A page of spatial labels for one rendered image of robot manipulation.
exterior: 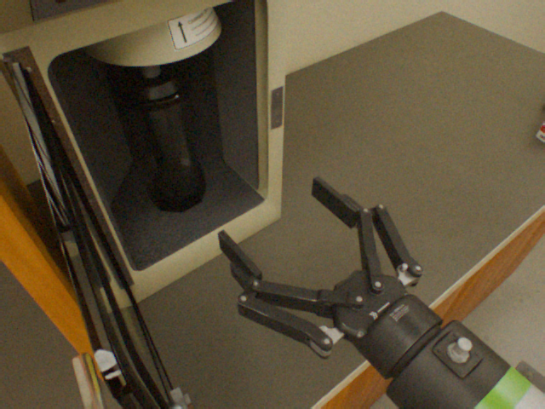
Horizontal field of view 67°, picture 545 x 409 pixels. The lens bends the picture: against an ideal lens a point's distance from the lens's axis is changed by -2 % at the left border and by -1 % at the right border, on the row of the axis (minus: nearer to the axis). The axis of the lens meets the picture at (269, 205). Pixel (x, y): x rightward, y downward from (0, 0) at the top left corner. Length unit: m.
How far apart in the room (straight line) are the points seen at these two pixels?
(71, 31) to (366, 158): 0.68
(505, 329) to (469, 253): 1.14
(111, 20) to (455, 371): 0.43
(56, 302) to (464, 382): 0.40
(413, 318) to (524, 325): 1.64
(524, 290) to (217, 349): 1.64
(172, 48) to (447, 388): 0.43
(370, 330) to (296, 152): 0.62
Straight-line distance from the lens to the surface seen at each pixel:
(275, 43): 0.58
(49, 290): 0.49
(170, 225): 0.72
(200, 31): 0.54
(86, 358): 0.41
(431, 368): 0.37
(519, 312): 2.04
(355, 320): 0.41
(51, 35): 0.44
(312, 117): 1.06
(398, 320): 0.39
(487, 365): 0.38
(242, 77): 0.64
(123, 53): 0.52
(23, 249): 0.44
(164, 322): 0.71
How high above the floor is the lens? 1.56
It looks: 48 degrees down
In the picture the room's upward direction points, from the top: straight up
